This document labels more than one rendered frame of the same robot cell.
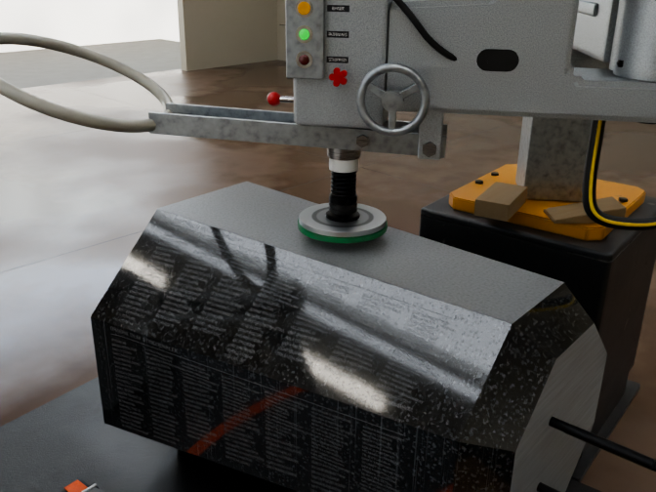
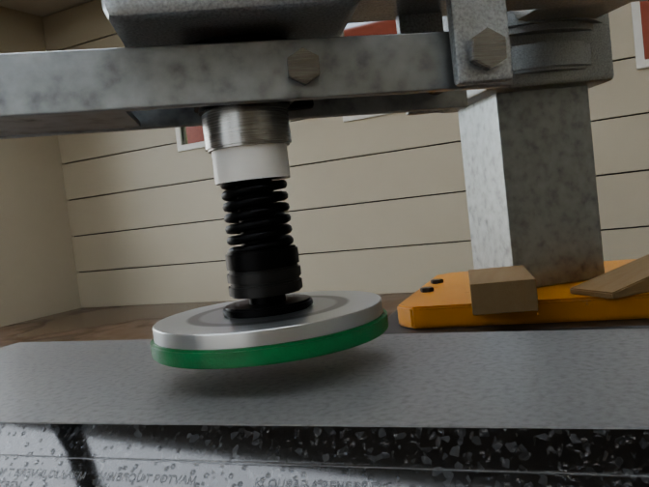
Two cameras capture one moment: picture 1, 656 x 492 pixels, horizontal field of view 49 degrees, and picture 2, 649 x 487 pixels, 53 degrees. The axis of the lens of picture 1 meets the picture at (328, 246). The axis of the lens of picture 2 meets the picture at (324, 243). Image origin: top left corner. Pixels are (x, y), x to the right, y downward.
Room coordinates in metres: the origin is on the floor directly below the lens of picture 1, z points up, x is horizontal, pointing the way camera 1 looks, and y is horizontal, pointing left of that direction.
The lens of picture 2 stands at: (1.04, 0.09, 0.97)
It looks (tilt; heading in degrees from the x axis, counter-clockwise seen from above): 3 degrees down; 343
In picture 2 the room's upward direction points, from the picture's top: 7 degrees counter-clockwise
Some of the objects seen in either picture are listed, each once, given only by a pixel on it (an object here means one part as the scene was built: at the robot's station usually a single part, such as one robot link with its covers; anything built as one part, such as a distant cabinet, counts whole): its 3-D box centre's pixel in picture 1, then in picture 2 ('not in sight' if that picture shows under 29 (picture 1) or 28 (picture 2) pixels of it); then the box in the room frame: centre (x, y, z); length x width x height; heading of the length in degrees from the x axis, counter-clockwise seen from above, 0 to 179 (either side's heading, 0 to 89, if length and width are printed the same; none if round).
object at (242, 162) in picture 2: (344, 161); (250, 161); (1.63, -0.03, 1.02); 0.07 x 0.07 x 0.04
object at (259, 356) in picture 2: (342, 220); (269, 320); (1.63, -0.03, 0.88); 0.22 x 0.22 x 0.04
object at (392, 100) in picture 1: (393, 97); not in sight; (1.50, -0.13, 1.20); 0.15 x 0.10 x 0.15; 81
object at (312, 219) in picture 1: (342, 219); (268, 315); (1.63, -0.03, 0.88); 0.21 x 0.21 x 0.01
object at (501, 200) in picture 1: (501, 200); (499, 288); (2.01, -0.51, 0.81); 0.20 x 0.10 x 0.05; 151
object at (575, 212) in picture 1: (583, 209); (635, 272); (1.94, -0.74, 0.80); 0.20 x 0.10 x 0.05; 92
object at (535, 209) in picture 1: (548, 196); (537, 287); (2.18, -0.70, 0.76); 0.49 x 0.49 x 0.05; 53
